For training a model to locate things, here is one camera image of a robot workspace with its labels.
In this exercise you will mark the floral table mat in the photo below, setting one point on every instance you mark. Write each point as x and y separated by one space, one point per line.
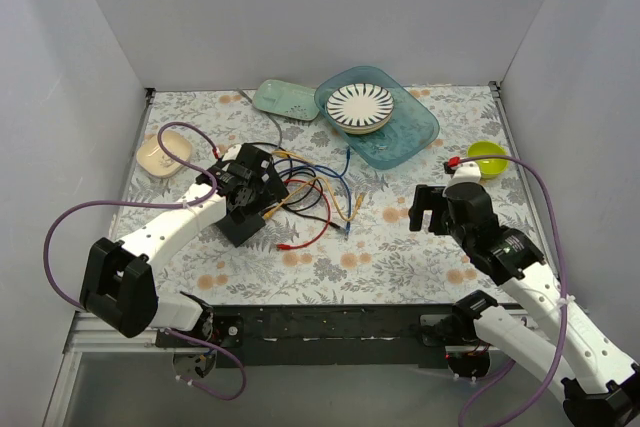
311 260

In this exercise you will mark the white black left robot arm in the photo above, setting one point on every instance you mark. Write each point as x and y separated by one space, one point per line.
119 286

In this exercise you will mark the teal plastic tray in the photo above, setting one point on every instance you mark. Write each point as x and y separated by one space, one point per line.
410 128

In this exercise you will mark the lime green bowl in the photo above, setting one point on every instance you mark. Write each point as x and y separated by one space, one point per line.
493 165

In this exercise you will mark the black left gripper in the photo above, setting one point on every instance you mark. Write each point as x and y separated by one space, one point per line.
261 189

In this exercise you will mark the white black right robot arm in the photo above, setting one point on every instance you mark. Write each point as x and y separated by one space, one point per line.
596 382

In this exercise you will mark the black network switch box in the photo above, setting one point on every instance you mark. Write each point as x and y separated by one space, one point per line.
237 228

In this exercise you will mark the cream square dish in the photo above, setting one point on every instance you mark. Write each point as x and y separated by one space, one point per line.
154 160

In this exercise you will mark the striped white blue plate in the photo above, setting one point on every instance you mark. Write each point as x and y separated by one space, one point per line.
360 105

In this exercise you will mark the mint green divided dish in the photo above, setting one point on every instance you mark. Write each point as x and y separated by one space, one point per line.
286 99

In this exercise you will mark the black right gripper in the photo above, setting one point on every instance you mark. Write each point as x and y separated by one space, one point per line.
431 209

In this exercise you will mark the aluminium frame rail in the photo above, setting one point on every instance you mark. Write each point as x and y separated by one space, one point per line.
89 334

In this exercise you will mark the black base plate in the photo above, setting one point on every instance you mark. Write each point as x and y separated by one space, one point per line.
366 334

